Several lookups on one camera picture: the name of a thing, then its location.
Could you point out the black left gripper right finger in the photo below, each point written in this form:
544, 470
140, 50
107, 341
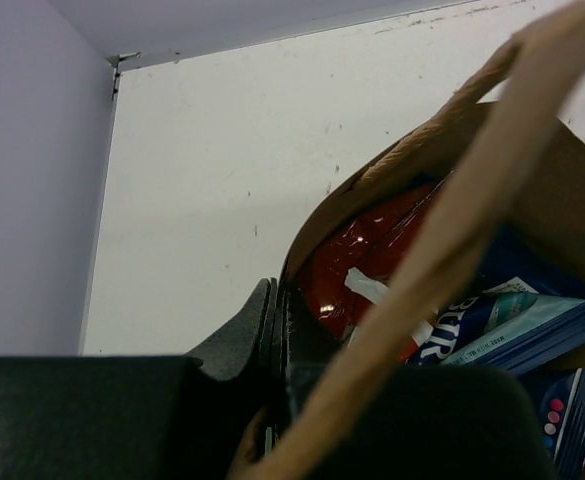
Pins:
426, 423

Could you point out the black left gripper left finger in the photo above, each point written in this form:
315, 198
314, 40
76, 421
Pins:
138, 417

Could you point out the green paper bag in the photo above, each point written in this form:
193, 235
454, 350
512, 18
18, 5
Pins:
543, 63

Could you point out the dark blue snack packet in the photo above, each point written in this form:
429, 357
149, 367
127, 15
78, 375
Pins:
522, 312

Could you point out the red snack packet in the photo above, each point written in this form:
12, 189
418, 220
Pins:
370, 245

